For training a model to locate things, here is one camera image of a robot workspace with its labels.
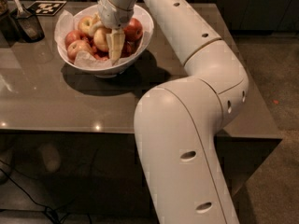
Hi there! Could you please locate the black scoop container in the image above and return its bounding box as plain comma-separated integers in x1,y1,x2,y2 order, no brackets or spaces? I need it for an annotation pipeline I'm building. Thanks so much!
11,9,45,43

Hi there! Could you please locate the black white fiducial marker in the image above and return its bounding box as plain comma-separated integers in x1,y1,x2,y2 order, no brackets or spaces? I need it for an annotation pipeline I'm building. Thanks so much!
28,1,66,16

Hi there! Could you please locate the red apple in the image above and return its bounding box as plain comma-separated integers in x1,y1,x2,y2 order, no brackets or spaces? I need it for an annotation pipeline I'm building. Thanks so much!
64,30,81,48
121,41,134,58
123,18,143,42
93,53,109,61

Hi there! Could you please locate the red apple front right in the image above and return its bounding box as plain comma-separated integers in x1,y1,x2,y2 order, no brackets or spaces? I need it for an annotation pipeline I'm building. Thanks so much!
121,41,134,58

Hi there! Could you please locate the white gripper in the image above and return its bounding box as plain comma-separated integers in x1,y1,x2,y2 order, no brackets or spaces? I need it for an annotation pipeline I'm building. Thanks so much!
89,0,134,63

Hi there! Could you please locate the grey scoop handle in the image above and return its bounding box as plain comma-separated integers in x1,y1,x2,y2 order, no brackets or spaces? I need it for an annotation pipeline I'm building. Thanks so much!
13,0,31,19

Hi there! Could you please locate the white ceramic bowl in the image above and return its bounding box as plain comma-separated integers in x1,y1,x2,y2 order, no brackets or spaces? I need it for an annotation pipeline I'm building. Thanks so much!
56,2,155,78

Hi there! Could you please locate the black floor cable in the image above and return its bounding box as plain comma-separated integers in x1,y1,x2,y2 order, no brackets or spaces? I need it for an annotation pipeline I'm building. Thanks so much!
0,159,94,224

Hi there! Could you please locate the red-yellow apple front left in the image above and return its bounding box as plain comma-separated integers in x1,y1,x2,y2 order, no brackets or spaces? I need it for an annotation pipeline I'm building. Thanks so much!
67,40,93,62

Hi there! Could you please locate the yellow apple back left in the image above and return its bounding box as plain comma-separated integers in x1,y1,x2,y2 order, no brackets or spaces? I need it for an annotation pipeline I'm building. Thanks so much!
78,16,93,35

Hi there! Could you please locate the red apple bottom front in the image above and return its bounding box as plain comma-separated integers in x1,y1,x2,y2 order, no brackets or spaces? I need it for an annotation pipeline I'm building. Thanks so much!
93,53,109,61

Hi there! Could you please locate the red apple left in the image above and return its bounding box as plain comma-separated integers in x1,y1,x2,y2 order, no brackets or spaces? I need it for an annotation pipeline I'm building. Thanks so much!
64,30,81,48

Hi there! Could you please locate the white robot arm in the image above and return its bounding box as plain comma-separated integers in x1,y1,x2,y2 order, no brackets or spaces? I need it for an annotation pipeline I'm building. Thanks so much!
98,0,249,224

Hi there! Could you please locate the red apple back right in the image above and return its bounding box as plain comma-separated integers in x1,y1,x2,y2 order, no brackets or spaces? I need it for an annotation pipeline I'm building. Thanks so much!
123,18,143,42

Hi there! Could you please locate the white paper bowl liner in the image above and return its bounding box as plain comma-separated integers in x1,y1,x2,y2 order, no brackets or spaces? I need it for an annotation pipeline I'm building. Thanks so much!
54,4,150,70

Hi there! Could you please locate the yellow-red apple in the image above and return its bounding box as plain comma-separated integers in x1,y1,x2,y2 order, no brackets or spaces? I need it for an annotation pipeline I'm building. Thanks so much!
93,27,111,52

